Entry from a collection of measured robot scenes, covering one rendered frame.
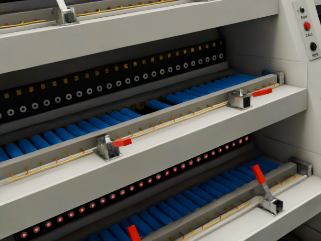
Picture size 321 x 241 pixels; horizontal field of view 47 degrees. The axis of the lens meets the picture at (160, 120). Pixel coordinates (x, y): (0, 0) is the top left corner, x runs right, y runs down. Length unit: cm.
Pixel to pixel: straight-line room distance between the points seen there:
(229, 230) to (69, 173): 30
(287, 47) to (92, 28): 41
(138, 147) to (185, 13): 24
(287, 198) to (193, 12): 39
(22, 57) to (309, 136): 57
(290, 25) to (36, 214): 57
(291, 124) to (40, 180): 54
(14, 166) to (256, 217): 42
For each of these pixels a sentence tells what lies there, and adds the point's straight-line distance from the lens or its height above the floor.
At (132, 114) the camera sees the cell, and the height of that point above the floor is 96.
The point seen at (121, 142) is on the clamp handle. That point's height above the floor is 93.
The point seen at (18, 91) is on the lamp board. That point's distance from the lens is 66.
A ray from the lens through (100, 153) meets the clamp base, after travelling 55.
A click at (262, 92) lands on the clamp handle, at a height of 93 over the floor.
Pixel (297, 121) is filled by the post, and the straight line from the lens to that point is 82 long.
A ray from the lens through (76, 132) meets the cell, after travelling 61.
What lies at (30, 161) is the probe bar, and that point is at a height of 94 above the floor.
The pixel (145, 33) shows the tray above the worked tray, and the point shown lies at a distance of 59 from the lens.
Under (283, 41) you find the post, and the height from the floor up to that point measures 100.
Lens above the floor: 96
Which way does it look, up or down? 2 degrees down
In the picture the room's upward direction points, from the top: 18 degrees counter-clockwise
